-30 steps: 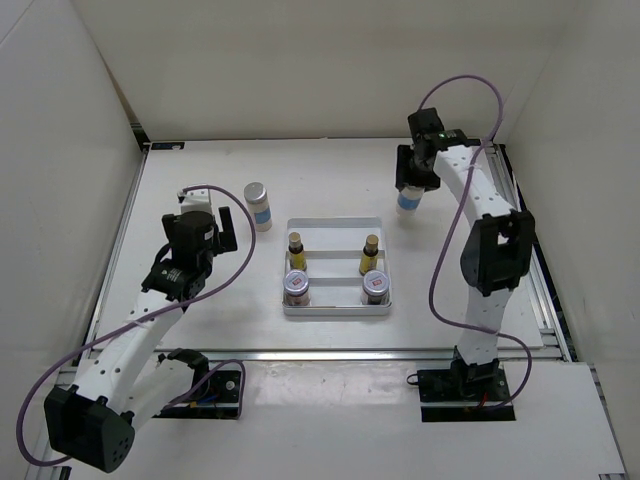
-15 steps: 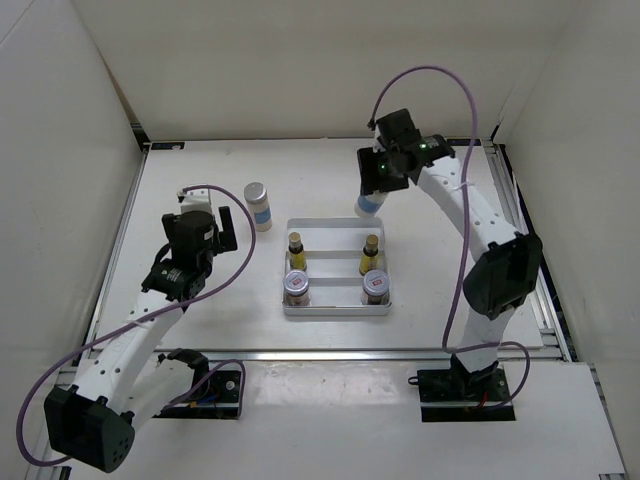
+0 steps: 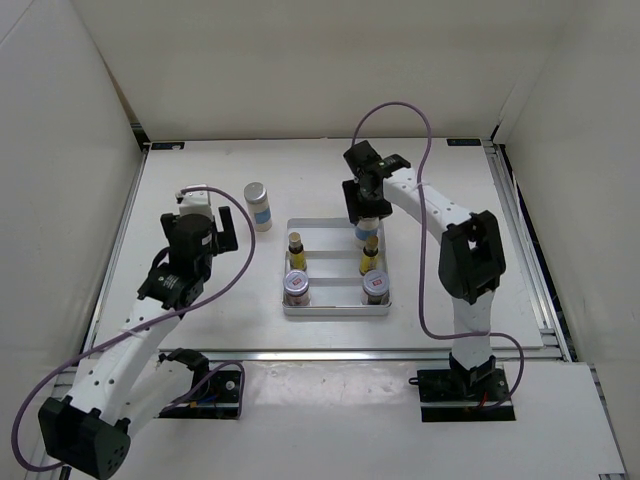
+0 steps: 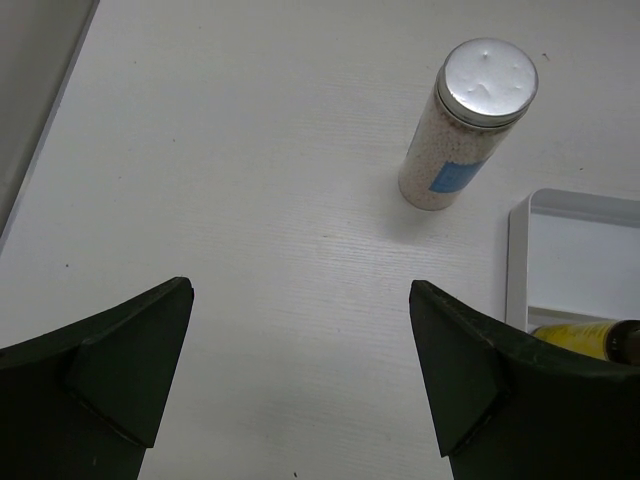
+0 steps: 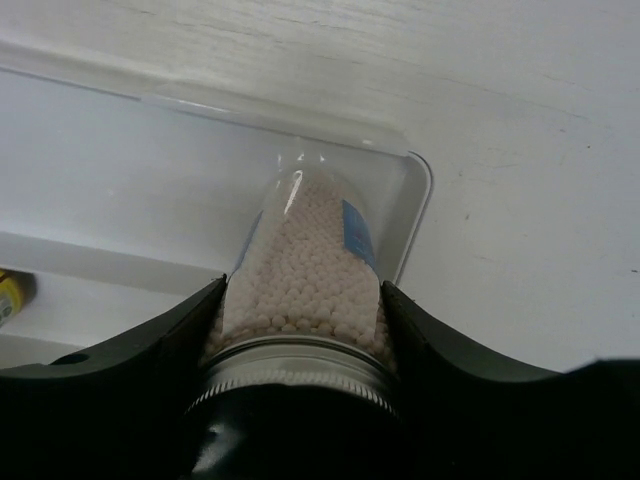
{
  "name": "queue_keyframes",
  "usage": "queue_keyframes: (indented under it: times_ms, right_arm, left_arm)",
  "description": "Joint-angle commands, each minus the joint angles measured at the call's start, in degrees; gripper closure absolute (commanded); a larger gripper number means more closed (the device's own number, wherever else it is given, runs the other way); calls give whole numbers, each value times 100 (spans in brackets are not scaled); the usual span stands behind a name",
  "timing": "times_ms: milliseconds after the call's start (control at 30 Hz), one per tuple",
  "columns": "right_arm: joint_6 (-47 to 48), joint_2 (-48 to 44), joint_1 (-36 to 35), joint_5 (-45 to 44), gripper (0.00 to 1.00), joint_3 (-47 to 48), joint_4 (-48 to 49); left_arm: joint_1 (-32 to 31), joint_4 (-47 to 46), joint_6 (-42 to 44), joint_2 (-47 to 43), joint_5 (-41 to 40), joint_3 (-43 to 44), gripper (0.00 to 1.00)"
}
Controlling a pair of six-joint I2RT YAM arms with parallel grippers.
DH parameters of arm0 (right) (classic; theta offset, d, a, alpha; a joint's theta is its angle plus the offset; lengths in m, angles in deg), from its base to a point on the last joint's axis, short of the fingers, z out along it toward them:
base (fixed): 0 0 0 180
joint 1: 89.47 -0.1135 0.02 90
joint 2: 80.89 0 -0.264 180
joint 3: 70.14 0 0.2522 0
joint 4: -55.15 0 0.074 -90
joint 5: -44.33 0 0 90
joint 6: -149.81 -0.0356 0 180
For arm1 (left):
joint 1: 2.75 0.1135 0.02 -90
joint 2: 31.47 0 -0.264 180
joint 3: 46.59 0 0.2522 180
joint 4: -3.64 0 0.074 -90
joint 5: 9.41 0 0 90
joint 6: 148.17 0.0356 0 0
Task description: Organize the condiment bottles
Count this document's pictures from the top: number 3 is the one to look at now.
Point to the white divided tray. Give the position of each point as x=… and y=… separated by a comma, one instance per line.
x=333, y=253

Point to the yellow label bottle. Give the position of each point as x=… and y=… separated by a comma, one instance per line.
x=296, y=255
x=369, y=258

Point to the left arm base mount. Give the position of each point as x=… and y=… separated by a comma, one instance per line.
x=220, y=398

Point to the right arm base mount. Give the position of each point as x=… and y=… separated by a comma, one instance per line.
x=444, y=399

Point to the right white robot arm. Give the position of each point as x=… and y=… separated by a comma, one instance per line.
x=471, y=258

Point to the tall white spice jar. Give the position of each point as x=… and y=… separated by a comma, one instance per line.
x=364, y=229
x=256, y=198

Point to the short red-logo jar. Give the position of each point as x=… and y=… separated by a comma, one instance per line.
x=296, y=288
x=375, y=288

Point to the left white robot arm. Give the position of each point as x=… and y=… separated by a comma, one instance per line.
x=92, y=427

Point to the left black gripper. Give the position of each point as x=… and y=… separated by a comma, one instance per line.
x=224, y=240

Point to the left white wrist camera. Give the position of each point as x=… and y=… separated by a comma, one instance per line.
x=195, y=202

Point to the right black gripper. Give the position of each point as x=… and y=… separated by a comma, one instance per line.
x=355, y=209

